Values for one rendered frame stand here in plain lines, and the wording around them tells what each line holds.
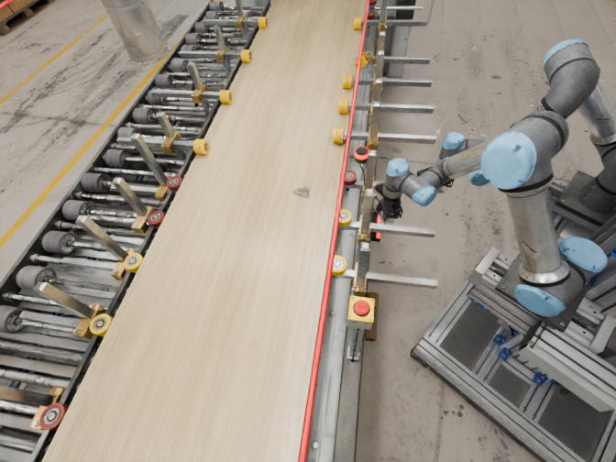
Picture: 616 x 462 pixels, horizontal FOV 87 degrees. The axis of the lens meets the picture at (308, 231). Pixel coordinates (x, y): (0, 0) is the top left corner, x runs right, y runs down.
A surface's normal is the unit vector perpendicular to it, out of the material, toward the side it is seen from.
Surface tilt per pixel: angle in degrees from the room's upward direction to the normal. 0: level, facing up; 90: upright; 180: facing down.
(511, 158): 84
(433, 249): 0
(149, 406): 0
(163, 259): 0
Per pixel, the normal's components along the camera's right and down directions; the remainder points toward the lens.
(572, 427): -0.07, -0.56
